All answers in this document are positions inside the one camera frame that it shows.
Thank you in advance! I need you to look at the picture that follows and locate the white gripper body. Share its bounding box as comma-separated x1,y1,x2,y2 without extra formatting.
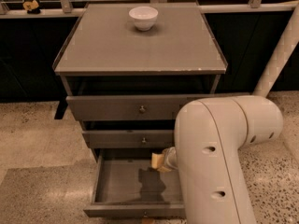
164,147,178,170

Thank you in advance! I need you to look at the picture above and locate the yellow sponge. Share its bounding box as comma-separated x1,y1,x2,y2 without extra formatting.
151,153,164,170

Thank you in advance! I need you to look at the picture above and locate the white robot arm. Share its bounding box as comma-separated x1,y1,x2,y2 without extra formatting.
158,5,299,224

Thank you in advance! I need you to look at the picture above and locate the grey open bottom drawer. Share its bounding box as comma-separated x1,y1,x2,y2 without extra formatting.
84,148,185,218

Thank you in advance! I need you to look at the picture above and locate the grey top drawer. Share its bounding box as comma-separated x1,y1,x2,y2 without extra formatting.
65,92,250,122

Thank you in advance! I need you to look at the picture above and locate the round top drawer knob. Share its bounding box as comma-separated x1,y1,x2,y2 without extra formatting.
139,105,146,114

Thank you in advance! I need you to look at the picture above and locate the grey middle drawer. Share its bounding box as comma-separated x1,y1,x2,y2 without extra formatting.
82,130,174,148

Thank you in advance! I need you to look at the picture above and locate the grey drawer cabinet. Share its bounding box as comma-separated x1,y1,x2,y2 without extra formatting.
51,2,228,161

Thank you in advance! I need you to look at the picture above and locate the white ceramic bowl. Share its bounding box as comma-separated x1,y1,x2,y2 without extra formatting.
129,7,159,31

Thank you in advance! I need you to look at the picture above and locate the small yellow black object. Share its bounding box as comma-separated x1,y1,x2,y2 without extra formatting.
22,0,40,14

